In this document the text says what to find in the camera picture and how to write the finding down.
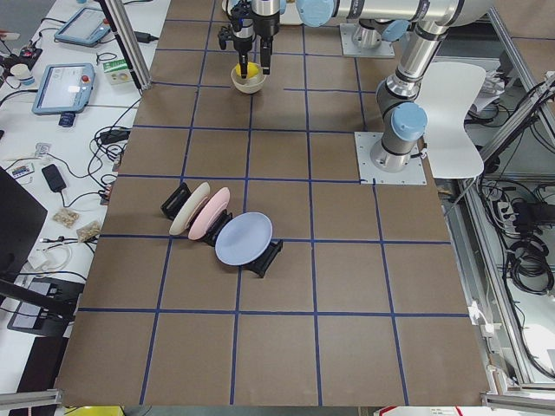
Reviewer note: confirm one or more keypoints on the cream plate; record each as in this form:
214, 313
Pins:
189, 209

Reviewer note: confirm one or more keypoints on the green white box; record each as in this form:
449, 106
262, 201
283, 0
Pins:
117, 72

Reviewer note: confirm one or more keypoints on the blue teach pendant near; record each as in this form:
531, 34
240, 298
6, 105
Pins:
64, 88

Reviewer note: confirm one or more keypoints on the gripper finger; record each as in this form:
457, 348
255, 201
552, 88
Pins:
266, 44
244, 47

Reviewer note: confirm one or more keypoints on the yellow lemon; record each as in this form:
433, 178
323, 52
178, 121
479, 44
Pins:
253, 72

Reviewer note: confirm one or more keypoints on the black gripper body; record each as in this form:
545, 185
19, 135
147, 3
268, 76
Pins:
242, 42

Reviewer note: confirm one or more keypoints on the blue teach pendant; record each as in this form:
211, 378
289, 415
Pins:
64, 88
87, 27

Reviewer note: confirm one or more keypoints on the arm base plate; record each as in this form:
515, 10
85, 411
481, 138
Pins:
370, 174
358, 40

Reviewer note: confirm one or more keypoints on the pink plate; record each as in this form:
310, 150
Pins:
209, 213

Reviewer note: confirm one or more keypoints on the white bowl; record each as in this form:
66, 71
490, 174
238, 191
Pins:
249, 87

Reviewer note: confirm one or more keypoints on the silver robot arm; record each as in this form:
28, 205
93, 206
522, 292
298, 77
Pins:
405, 121
317, 13

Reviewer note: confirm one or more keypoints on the blue teach pendant far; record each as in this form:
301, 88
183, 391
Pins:
87, 27

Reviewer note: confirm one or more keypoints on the blue plate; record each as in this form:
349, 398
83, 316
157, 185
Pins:
244, 238

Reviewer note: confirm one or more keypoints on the white chair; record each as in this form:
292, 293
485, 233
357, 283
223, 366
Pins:
447, 91

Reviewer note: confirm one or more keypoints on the black power adapter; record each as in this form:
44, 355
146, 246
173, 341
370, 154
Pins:
53, 177

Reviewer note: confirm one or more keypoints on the aluminium frame post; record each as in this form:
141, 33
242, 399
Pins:
119, 23

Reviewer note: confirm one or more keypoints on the black plate rack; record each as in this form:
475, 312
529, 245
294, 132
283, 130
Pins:
175, 201

